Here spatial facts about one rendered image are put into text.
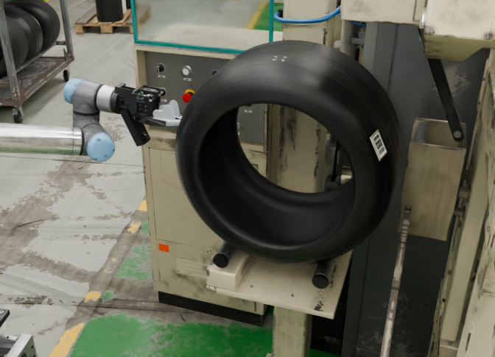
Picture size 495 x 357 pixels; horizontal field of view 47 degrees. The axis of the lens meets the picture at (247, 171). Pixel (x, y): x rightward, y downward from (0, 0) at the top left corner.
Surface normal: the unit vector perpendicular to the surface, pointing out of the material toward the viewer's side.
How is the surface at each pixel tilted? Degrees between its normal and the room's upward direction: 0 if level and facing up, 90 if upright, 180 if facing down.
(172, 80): 90
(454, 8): 72
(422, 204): 90
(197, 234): 90
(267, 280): 0
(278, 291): 0
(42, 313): 0
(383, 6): 90
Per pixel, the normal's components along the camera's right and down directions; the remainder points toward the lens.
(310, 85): 0.00, -0.29
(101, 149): 0.47, 0.41
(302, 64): 0.07, -0.70
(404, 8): -0.32, 0.44
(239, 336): 0.00, -0.88
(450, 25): -0.30, 0.14
